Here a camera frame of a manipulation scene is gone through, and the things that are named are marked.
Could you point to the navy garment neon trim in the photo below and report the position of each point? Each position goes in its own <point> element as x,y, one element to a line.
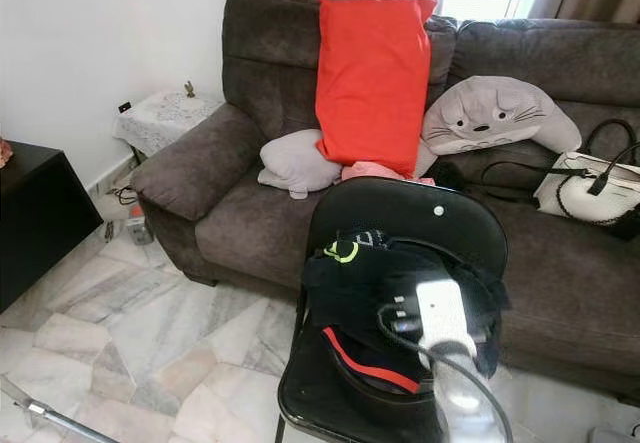
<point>360,298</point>

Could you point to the black garment red stripe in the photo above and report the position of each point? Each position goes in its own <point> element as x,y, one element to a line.
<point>380,358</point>

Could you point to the black folding chair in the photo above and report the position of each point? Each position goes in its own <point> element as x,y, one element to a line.
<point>400,211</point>

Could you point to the pink cloth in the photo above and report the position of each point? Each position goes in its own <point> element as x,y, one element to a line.
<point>375,171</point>

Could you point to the small light grey cushion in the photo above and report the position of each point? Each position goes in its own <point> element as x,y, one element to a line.
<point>297,163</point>

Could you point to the dark brown fabric sofa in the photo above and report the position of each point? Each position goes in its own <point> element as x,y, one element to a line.
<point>230,223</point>

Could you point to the grey cat face cushion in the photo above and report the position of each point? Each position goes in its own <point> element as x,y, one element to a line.
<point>495,111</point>

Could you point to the red rectangular pillow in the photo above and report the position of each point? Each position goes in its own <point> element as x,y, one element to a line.
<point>375,83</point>

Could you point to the black TV console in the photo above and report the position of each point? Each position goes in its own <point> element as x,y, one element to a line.
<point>50,223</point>

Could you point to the floor power strip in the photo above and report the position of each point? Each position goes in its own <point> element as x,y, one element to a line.
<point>138,228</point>

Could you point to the lace covered side table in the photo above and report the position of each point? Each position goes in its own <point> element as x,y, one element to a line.
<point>165,120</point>

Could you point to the small brown figurine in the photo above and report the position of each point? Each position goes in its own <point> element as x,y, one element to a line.
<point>189,89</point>

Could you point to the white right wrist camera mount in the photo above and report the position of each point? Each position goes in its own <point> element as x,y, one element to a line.
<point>445,313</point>

